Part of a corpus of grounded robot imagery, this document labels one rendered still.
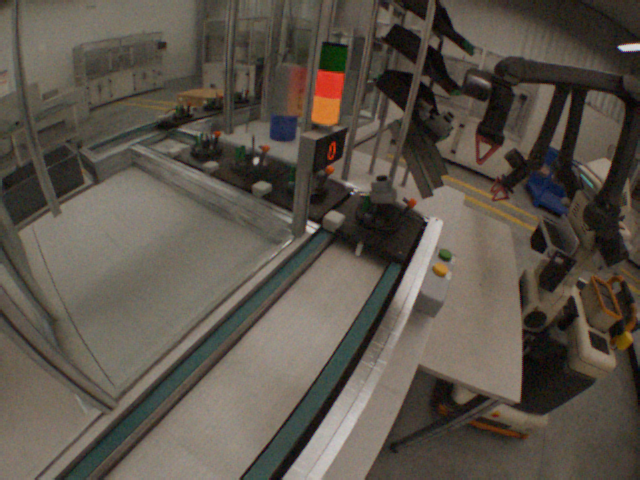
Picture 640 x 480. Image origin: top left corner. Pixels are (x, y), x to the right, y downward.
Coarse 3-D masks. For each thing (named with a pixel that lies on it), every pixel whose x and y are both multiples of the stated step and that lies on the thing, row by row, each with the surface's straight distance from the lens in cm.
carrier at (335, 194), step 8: (320, 176) 98; (312, 184) 87; (328, 184) 93; (336, 184) 94; (312, 192) 83; (320, 192) 84; (328, 192) 88; (336, 192) 89; (344, 192) 90; (352, 192) 94; (312, 200) 83; (320, 200) 83; (328, 200) 84; (336, 200) 85; (344, 200) 89; (312, 208) 79; (320, 208) 80; (328, 208) 80; (312, 216) 76; (320, 216) 76
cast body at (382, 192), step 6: (378, 180) 74; (384, 180) 74; (390, 180) 76; (372, 186) 75; (378, 186) 74; (384, 186) 73; (390, 186) 76; (372, 192) 76; (378, 192) 75; (384, 192) 74; (390, 192) 74; (396, 192) 77; (372, 198) 76; (378, 198) 75; (384, 198) 74; (390, 198) 74; (396, 198) 77
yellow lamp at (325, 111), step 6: (318, 102) 53; (324, 102) 52; (330, 102) 52; (336, 102) 53; (318, 108) 53; (324, 108) 53; (330, 108) 53; (336, 108) 54; (312, 114) 55; (318, 114) 53; (324, 114) 53; (330, 114) 53; (336, 114) 54; (318, 120) 53; (324, 120) 53; (330, 120) 53; (336, 120) 55
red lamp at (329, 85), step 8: (320, 72) 53; (328, 72) 52; (320, 80) 52; (328, 80) 52; (336, 80) 52; (320, 88) 52; (328, 88) 52; (336, 88) 52; (320, 96) 53; (328, 96) 52; (336, 96) 53
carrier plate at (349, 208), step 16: (352, 208) 82; (400, 208) 90; (352, 224) 76; (416, 224) 85; (352, 240) 72; (368, 240) 72; (384, 240) 73; (400, 240) 75; (384, 256) 71; (400, 256) 70
